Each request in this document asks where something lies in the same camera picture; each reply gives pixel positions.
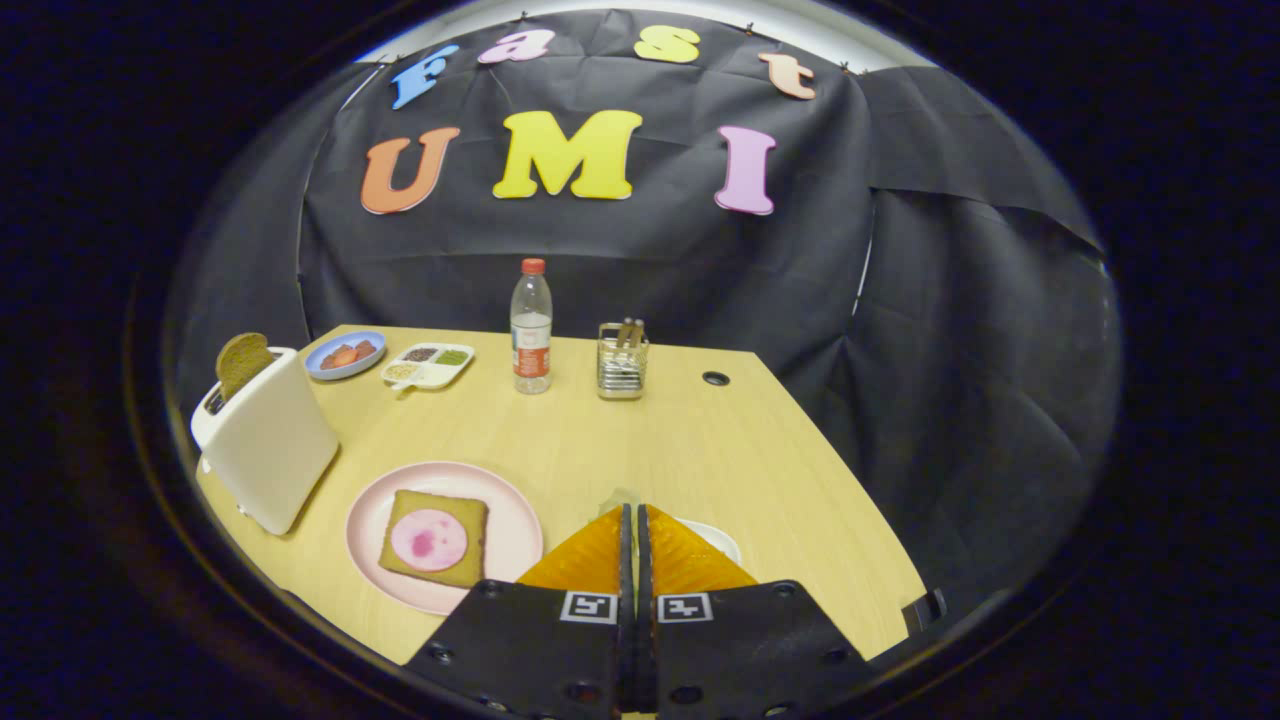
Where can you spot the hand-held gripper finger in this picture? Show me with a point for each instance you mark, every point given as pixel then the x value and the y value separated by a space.
pixel 644 565
pixel 627 560

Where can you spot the white plate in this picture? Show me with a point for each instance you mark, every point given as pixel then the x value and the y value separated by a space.
pixel 722 545

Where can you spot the pink plate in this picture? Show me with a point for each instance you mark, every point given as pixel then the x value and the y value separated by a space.
pixel 515 530

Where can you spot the metal mesh utensil holder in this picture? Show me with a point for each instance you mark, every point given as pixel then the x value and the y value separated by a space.
pixel 622 375

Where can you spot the pink ham slice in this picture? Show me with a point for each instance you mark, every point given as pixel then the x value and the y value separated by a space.
pixel 428 540

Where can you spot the bread slice with ham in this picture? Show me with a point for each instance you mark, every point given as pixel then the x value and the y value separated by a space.
pixel 405 565

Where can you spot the clear bottle red cap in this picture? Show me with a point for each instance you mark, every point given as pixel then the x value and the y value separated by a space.
pixel 531 330

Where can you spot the white divided seasoning tray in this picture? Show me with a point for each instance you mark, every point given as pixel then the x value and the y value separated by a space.
pixel 430 378

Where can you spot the black table edge clip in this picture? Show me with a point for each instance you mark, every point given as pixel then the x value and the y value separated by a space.
pixel 925 610

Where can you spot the red tomato slice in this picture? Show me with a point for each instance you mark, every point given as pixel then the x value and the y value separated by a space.
pixel 343 356

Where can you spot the blue plate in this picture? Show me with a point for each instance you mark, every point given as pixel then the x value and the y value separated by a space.
pixel 320 370

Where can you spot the white toaster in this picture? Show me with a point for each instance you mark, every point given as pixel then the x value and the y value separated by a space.
pixel 270 450

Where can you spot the brown toast slice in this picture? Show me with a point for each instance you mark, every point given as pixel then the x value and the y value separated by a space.
pixel 242 362

